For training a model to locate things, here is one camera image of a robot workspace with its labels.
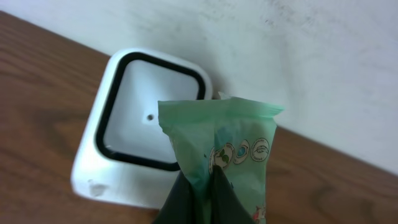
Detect white barcode scanner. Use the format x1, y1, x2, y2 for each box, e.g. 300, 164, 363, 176
70, 48, 213, 209

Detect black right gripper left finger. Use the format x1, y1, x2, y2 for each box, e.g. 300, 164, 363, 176
152, 171, 203, 224

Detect teal tissue pack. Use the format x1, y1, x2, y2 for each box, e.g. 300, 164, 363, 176
158, 96, 282, 223

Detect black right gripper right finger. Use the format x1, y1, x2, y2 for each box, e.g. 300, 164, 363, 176
210, 166, 255, 224

